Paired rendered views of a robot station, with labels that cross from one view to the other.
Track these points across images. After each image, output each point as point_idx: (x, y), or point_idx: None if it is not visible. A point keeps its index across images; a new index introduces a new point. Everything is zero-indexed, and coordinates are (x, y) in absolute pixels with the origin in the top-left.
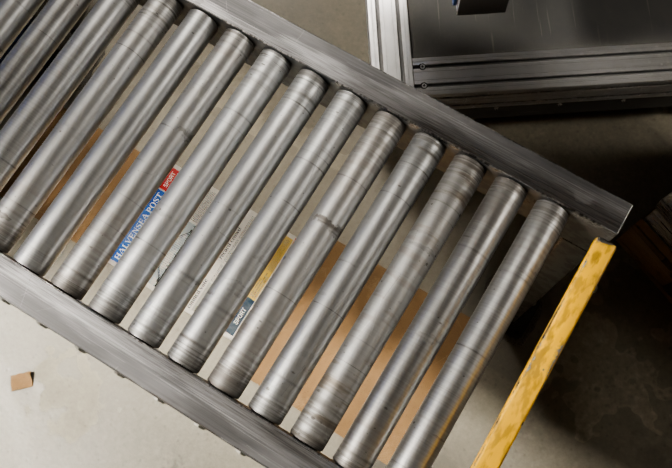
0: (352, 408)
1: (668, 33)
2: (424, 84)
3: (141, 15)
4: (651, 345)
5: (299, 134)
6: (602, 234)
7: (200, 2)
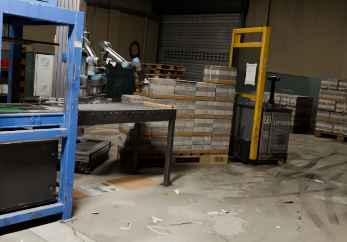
0: (144, 184)
1: (97, 144)
2: (90, 151)
3: (90, 104)
4: (147, 168)
5: (80, 179)
6: None
7: (92, 103)
